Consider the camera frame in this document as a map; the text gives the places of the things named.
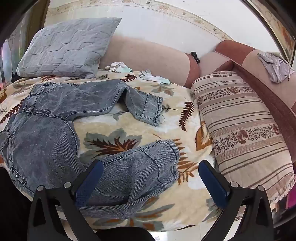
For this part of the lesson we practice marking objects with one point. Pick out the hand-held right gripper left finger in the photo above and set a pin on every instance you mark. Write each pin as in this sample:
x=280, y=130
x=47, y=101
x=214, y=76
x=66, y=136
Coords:
x=89, y=183

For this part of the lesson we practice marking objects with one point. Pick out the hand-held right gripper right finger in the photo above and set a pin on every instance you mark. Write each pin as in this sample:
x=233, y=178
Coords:
x=214, y=183

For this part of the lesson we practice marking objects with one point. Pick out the grey denim pants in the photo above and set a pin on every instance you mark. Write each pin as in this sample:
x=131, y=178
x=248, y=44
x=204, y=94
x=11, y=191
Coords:
x=46, y=143

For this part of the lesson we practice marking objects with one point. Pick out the striped floral pillow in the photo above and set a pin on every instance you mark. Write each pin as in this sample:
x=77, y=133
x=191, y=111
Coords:
x=242, y=129

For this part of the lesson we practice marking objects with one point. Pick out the leaf print blanket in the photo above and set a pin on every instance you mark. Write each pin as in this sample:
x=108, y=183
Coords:
x=129, y=120

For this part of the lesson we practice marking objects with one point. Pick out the person's dark clothing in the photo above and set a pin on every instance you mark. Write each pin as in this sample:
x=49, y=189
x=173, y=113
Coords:
x=11, y=208

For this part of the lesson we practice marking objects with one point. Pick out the white work glove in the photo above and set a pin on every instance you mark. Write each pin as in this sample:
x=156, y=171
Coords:
x=116, y=66
x=152, y=77

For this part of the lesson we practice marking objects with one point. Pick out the black clip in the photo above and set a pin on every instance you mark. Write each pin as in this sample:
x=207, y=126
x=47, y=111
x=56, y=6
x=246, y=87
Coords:
x=194, y=56

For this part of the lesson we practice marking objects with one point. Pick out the crumpled grey cloth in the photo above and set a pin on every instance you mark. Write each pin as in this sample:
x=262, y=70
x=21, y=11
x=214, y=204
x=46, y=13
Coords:
x=275, y=67

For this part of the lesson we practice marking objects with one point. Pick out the grey quilted pillow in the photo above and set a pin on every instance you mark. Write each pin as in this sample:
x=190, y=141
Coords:
x=69, y=46

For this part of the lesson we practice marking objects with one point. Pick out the pink and brown sofa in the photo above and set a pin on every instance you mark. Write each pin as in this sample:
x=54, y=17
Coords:
x=150, y=55

